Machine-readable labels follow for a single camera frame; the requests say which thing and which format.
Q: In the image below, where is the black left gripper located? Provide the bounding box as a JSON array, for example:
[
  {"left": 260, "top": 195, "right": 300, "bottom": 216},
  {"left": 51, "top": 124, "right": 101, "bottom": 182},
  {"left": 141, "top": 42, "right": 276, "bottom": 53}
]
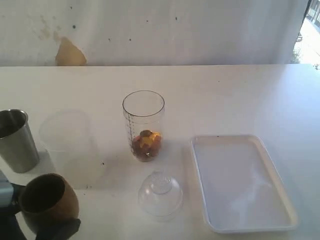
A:
[{"left": 0, "top": 183, "right": 81, "bottom": 240}]

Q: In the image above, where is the stainless steel cup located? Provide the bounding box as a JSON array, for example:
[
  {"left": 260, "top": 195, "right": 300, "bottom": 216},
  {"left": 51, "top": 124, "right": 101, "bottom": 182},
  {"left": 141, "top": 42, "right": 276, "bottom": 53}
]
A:
[{"left": 0, "top": 109, "right": 40, "bottom": 174}]

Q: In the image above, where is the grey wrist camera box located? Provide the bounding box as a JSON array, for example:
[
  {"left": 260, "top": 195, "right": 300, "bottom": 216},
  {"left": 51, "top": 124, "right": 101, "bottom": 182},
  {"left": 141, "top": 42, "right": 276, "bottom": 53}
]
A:
[{"left": 0, "top": 171, "right": 14, "bottom": 208}]

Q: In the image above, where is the clear plastic shaker cup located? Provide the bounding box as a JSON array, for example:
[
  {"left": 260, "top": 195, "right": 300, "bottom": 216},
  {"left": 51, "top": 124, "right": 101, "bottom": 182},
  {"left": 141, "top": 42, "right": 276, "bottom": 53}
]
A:
[{"left": 122, "top": 90, "right": 165, "bottom": 160}]

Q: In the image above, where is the clear dome shaker lid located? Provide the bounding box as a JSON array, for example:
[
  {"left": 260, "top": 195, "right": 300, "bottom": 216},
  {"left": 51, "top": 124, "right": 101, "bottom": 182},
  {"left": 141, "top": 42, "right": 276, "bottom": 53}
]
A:
[{"left": 138, "top": 171, "right": 183, "bottom": 222}]

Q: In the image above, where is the white rectangular tray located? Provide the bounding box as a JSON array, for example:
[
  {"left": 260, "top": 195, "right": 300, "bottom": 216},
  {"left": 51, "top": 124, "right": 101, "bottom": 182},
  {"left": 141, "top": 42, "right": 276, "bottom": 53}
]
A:
[{"left": 190, "top": 135, "right": 298, "bottom": 234}]

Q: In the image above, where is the brown wooden cup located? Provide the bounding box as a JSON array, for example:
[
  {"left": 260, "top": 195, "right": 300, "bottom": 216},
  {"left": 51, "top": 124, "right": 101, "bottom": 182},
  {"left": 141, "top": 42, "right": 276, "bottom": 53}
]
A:
[{"left": 18, "top": 173, "right": 79, "bottom": 234}]

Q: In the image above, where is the translucent plastic cup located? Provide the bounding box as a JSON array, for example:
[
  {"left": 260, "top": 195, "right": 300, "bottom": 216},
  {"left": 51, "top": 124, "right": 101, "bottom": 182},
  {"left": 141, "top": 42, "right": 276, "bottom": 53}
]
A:
[{"left": 39, "top": 109, "right": 102, "bottom": 190}]

